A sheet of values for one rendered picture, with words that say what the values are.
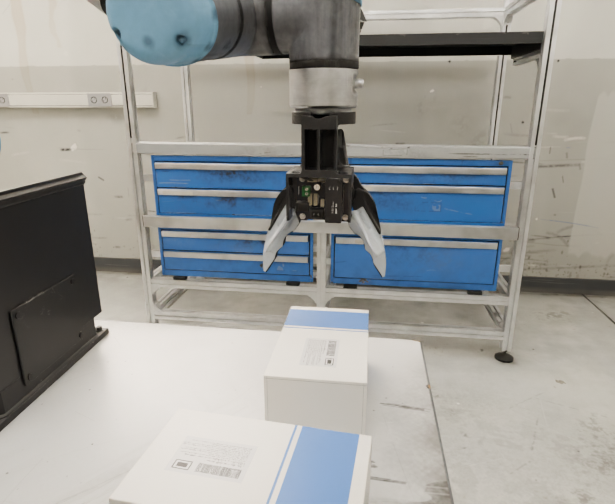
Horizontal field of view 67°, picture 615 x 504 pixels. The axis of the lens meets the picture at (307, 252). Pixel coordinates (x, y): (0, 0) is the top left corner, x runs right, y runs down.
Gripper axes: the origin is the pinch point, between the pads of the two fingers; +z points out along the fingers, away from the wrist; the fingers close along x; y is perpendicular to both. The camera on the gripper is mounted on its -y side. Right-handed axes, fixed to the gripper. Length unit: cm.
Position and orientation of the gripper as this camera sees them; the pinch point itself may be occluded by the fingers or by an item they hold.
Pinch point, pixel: (324, 273)
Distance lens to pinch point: 60.3
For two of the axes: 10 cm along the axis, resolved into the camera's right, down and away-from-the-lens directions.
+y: -1.3, 3.0, -9.4
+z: 0.0, 9.5, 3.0
